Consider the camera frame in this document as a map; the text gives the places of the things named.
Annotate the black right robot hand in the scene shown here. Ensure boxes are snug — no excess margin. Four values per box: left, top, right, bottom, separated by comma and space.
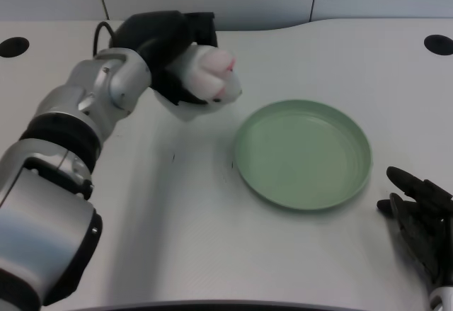
376, 166, 453, 287

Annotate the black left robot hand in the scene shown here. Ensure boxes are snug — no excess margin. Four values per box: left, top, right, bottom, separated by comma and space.
112, 11, 218, 107

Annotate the white plush rabbit doll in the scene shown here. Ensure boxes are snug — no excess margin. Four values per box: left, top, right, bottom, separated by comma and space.
155, 43, 243, 123

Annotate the green round plate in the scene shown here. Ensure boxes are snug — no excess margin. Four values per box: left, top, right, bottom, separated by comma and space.
233, 98, 373, 213

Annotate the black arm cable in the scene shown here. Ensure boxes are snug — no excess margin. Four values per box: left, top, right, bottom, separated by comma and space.
92, 21, 118, 57

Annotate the black table cable grommet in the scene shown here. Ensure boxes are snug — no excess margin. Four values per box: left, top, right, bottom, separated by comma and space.
423, 34, 453, 56
0, 36, 30, 57

